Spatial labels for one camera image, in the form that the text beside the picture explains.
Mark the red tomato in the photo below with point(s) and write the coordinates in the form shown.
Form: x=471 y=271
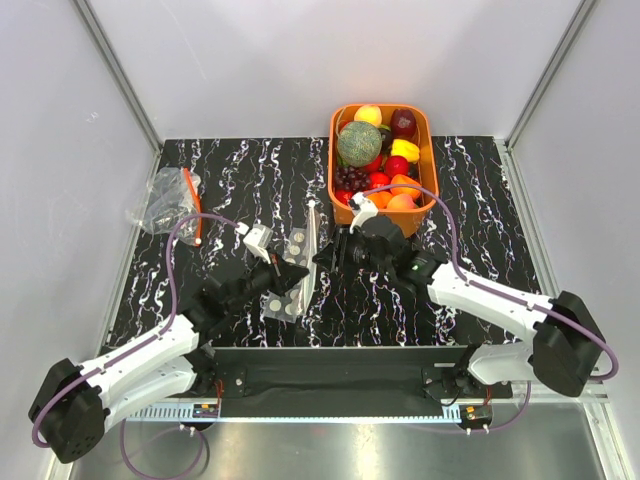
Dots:
x=378 y=180

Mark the dark red apple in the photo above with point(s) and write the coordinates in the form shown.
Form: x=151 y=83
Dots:
x=403 y=123

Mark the small red cherry fruit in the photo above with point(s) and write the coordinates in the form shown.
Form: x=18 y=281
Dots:
x=343 y=197

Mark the yellow red peach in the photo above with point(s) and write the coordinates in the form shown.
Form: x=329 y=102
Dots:
x=369 y=113

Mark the green netted melon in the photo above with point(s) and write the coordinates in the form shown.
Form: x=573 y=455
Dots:
x=359 y=143

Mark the red pomegranate fruit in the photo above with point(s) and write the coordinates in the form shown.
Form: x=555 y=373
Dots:
x=396 y=165

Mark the yellow bell pepper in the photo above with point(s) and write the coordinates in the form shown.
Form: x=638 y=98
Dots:
x=405 y=149

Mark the pink orange peach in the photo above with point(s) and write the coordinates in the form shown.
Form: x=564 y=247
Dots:
x=401 y=202

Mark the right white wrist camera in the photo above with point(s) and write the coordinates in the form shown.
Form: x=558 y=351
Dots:
x=363 y=210

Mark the orange tangerine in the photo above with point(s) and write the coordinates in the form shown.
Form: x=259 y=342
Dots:
x=380 y=199

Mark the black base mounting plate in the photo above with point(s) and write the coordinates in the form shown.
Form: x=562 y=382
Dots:
x=332 y=382

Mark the purple grape bunch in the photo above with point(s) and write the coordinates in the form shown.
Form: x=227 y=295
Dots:
x=351 y=179

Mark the dark purple plum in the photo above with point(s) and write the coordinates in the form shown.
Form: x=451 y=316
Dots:
x=386 y=137

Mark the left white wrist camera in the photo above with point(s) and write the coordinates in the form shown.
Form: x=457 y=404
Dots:
x=257 y=241

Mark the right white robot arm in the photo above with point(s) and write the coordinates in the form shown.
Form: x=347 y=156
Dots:
x=558 y=341

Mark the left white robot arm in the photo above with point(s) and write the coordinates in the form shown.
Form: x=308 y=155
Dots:
x=77 y=404

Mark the orange bell pepper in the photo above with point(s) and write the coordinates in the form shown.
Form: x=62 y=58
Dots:
x=403 y=184

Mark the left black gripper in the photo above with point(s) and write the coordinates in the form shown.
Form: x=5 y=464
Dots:
x=289 y=275

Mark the orange plastic basket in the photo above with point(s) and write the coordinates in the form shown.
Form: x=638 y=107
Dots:
x=423 y=171

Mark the white slotted cable duct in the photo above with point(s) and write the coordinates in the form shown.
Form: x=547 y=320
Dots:
x=178 y=412

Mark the crumpled orange zip bag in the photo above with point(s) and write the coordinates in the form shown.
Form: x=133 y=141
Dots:
x=170 y=196

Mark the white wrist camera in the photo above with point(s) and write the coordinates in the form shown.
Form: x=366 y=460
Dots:
x=257 y=241
x=363 y=210

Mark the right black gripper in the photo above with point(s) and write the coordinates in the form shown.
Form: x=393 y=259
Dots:
x=344 y=240

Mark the polka dot zip bag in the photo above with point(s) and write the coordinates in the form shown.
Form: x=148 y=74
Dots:
x=300 y=248

